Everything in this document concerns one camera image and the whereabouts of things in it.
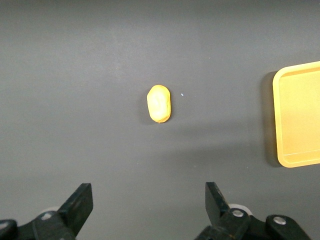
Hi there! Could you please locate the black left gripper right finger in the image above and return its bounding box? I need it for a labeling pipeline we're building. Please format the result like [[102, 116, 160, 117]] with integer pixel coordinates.
[[194, 181, 251, 240]]

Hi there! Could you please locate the yellow potato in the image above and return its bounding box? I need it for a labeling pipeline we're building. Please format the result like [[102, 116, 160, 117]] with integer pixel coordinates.
[[146, 84, 173, 124]]

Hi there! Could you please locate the yellow rectangular plastic tray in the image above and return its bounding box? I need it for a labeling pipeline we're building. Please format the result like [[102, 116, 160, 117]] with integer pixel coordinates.
[[272, 60, 320, 168]]

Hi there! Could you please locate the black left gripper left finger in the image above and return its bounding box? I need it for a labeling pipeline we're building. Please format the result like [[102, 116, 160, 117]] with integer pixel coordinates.
[[17, 183, 94, 240]]

